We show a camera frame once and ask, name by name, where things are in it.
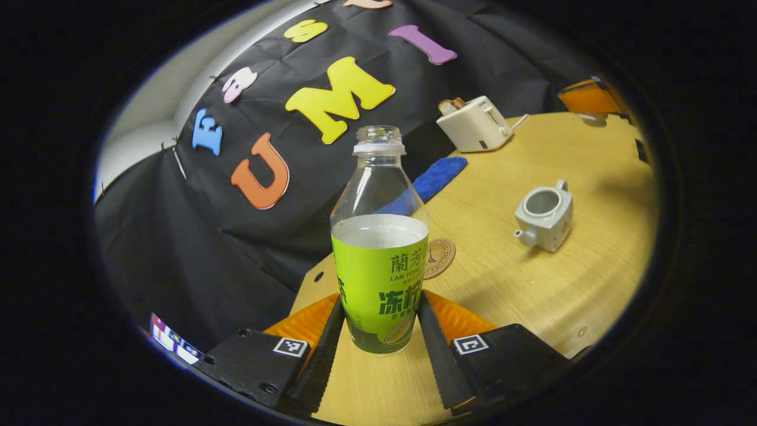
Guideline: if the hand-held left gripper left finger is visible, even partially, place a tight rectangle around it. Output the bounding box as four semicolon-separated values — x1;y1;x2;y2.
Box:
195;294;345;415

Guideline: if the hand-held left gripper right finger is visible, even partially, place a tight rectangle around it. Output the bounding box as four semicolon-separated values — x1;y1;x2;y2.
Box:
417;290;571;416

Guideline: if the clear water bottle green label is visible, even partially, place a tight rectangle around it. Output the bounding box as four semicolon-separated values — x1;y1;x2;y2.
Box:
329;125;429;356

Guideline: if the round brown coaster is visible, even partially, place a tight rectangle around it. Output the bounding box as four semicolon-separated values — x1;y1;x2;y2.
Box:
423;238;457;280

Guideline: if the white ceramic teacup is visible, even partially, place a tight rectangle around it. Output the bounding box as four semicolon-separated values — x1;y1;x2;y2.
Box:
513;179;574;253

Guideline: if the white toaster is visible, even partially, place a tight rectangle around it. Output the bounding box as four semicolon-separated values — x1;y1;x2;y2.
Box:
436;95;514;153

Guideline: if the black backdrop cloth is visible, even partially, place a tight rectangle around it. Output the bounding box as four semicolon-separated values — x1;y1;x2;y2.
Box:
95;0;598;356

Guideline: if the computer monitor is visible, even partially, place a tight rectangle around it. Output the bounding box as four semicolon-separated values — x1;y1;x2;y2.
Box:
149;312;205;366

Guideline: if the blue towel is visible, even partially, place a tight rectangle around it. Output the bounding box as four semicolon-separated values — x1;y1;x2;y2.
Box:
408;156;468;205

